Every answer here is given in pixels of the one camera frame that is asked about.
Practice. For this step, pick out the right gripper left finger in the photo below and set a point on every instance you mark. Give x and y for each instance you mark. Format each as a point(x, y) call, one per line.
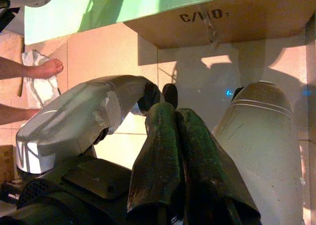
point(153, 161)

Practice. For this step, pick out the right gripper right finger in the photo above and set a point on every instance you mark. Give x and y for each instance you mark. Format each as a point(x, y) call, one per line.
point(200, 161)

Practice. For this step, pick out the person's bare left leg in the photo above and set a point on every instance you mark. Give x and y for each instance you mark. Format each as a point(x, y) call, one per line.
point(37, 68)

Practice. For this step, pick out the person's bare leg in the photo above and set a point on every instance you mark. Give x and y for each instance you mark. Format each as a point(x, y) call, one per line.
point(14, 114)
point(37, 68)

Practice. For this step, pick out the silver robot right leg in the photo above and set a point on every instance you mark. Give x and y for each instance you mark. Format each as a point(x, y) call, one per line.
point(259, 148)

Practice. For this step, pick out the green corrugated plastic sheet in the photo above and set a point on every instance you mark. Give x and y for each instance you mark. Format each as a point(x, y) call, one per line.
point(74, 17)

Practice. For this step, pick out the black robot pelvis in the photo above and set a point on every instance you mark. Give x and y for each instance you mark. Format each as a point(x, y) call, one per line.
point(74, 190)

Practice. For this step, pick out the person's bare right leg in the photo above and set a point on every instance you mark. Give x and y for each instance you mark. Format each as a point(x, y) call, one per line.
point(14, 114)

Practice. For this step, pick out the clear packing tape strip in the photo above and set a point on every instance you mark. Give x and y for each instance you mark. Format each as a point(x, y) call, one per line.
point(211, 30)

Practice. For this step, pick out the large brown cardboard box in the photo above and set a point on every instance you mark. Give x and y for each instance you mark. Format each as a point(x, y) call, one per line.
point(247, 25)

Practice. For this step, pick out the small printed cardboard box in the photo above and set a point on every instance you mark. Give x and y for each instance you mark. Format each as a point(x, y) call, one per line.
point(6, 163)

